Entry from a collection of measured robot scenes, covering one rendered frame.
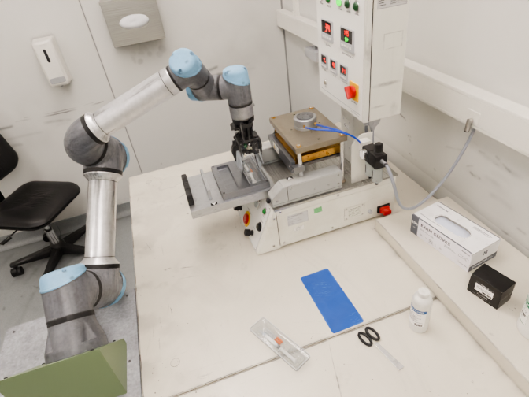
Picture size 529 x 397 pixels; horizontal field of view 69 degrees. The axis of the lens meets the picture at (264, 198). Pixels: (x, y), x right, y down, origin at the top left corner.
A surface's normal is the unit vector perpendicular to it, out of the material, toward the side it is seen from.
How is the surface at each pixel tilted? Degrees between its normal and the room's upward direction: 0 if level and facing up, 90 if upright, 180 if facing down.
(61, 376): 90
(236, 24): 90
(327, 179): 90
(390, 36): 90
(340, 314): 0
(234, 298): 0
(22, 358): 0
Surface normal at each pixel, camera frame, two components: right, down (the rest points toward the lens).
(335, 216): 0.30, 0.53
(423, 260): -0.12, -0.80
